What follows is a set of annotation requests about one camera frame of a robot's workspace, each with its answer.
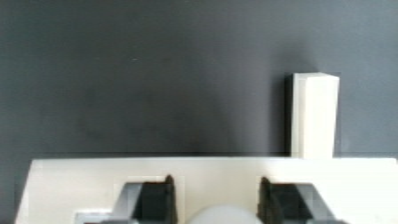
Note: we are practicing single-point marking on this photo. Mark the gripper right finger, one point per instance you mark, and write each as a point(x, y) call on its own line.
point(292, 204)

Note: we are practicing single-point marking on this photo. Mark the white cabinet body box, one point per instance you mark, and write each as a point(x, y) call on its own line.
point(73, 185)

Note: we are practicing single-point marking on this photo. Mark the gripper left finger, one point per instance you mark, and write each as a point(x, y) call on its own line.
point(146, 203)

